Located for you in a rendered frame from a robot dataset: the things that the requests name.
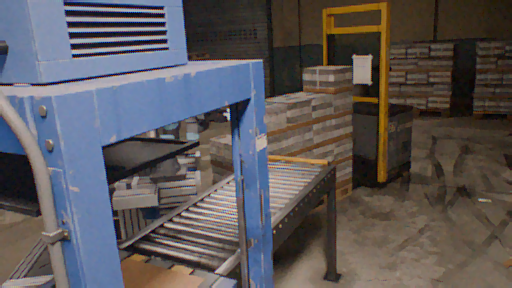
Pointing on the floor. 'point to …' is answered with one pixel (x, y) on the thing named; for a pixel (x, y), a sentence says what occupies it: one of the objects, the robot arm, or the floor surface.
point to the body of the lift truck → (401, 130)
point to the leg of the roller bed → (331, 232)
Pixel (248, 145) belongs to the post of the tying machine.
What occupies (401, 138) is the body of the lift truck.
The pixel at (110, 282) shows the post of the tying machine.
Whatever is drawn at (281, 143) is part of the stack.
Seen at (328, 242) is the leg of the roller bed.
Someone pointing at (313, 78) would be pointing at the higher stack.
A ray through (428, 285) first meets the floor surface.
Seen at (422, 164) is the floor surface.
